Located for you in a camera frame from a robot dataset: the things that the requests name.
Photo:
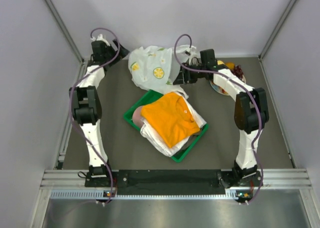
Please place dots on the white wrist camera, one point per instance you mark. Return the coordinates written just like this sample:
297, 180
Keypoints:
101, 38
191, 51

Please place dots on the dark red grape bunch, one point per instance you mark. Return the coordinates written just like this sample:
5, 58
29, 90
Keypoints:
237, 71

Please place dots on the round pastel plate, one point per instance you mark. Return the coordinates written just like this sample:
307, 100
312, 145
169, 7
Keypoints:
233, 76

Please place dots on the red cherry bunch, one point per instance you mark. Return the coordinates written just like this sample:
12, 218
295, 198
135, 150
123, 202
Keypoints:
218, 89

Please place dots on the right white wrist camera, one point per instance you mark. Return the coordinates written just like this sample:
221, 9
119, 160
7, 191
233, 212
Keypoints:
191, 51

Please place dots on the orange t-shirt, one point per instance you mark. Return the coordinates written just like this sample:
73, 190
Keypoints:
172, 118

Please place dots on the green plastic tray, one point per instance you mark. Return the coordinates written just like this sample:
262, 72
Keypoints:
152, 96

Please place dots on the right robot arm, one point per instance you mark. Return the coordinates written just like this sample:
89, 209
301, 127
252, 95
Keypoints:
251, 111

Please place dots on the pink garment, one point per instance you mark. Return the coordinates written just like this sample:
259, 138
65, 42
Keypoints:
137, 118

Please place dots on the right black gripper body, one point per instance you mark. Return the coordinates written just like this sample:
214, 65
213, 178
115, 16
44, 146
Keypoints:
193, 76

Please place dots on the white folded clothes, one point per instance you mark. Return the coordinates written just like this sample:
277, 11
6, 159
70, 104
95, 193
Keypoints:
150, 134

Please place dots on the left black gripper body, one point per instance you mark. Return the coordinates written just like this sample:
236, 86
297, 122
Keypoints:
110, 54

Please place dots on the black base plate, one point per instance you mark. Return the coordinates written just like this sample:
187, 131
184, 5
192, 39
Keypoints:
173, 182

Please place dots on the orange fruit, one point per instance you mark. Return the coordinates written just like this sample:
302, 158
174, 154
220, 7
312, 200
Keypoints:
230, 65

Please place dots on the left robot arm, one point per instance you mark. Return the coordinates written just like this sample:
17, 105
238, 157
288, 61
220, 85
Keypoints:
86, 108

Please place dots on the aluminium frame rail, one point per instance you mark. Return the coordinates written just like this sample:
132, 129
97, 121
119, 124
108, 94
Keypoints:
70, 184

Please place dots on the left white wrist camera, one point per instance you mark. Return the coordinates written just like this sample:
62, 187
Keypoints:
101, 38

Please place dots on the white printed plastic bag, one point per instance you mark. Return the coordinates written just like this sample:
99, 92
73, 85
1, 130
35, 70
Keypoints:
155, 68

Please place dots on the yellow pear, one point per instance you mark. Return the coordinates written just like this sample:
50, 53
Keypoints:
219, 62

